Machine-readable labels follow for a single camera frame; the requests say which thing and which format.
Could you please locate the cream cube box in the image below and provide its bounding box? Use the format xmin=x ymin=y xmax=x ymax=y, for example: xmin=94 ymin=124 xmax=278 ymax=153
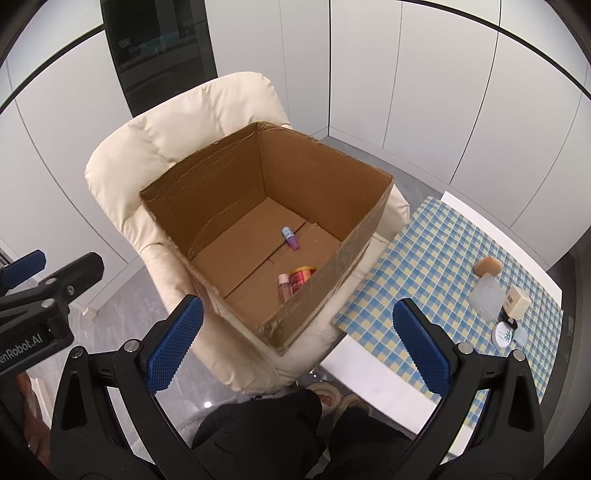
xmin=503 ymin=286 xmax=532 ymax=318

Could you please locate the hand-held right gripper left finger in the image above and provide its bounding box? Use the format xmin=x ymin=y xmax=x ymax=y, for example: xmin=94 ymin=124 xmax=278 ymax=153
xmin=50 ymin=295 xmax=204 ymax=480

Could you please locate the brown cardboard box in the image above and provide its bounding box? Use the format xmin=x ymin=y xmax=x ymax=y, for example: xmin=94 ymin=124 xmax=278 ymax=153
xmin=139 ymin=121 xmax=394 ymax=356

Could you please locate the white round tin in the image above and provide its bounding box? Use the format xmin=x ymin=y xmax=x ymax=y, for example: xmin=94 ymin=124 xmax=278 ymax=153
xmin=492 ymin=323 xmax=515 ymax=349

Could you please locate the translucent plastic pouch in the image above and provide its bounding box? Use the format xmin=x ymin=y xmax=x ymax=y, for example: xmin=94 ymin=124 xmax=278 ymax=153
xmin=468 ymin=273 xmax=505 ymax=319

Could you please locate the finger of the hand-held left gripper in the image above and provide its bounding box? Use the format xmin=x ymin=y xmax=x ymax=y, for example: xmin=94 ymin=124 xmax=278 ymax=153
xmin=0 ymin=249 xmax=47 ymax=295
xmin=0 ymin=251 xmax=105 ymax=320

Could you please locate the red metal can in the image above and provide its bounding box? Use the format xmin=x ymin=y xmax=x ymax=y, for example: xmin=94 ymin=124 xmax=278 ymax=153
xmin=288 ymin=264 xmax=319 ymax=291

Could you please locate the cream padded chair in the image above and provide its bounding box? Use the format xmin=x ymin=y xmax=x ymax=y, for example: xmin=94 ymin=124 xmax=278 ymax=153
xmin=84 ymin=71 xmax=411 ymax=395

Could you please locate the white low table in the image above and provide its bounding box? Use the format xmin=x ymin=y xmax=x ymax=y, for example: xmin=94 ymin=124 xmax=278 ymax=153
xmin=318 ymin=191 xmax=564 ymax=462

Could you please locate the dark glass cabinet door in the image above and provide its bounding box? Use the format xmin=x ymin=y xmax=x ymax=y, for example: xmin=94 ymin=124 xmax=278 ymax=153
xmin=100 ymin=0 xmax=218 ymax=117

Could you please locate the beige slipper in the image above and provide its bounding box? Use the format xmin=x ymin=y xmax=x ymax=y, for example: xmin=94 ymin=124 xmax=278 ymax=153
xmin=339 ymin=392 xmax=370 ymax=416
xmin=307 ymin=381 xmax=343 ymax=409

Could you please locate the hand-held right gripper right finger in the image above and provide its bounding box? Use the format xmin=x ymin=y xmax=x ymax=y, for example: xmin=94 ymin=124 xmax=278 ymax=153
xmin=392 ymin=298 xmax=546 ymax=480

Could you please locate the blue yellow checked tablecloth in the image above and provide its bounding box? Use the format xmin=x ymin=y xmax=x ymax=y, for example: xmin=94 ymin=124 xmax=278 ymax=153
xmin=332 ymin=196 xmax=561 ymax=437

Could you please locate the white built-in cabinets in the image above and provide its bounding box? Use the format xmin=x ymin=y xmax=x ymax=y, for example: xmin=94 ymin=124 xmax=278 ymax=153
xmin=0 ymin=0 xmax=591 ymax=324

